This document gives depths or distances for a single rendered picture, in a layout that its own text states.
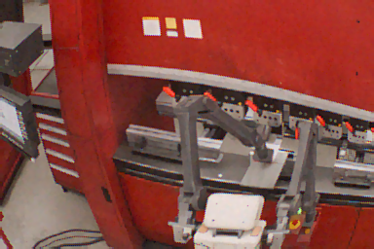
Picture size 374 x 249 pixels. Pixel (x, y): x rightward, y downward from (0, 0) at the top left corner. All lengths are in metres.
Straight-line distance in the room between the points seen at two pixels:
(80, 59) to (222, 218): 1.11
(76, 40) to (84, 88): 0.31
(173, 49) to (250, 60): 0.37
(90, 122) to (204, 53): 0.69
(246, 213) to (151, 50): 1.04
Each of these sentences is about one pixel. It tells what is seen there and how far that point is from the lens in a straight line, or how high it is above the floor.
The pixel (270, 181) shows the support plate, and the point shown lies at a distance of 2.96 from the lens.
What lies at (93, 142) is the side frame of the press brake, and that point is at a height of 1.04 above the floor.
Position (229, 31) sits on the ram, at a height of 1.67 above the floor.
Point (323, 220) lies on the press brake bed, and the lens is 3.23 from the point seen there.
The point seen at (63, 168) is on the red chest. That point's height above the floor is 0.35.
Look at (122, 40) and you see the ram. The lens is 3.06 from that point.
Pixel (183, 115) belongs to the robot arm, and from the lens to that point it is 2.50.
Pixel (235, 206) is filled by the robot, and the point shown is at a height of 1.37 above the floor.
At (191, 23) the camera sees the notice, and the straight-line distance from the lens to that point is 2.83.
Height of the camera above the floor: 3.03
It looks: 37 degrees down
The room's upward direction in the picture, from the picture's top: 8 degrees counter-clockwise
